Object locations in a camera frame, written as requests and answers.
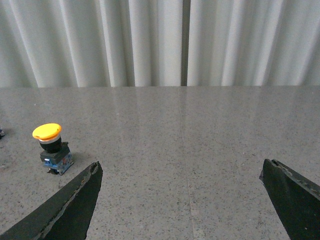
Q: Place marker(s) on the yellow mushroom push button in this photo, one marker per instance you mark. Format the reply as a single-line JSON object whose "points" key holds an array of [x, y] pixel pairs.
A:
{"points": [[56, 155]]}

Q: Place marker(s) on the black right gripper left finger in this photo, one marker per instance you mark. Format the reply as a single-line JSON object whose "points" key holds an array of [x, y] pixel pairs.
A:
{"points": [[64, 216]]}

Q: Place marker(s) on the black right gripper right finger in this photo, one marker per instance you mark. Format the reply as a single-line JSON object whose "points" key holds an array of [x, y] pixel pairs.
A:
{"points": [[295, 199]]}

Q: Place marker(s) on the small dark object at edge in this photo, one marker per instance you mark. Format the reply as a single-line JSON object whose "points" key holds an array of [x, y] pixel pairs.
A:
{"points": [[2, 134]]}

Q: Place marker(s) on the white pleated curtain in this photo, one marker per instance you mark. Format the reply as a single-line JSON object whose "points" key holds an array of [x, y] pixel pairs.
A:
{"points": [[114, 43]]}

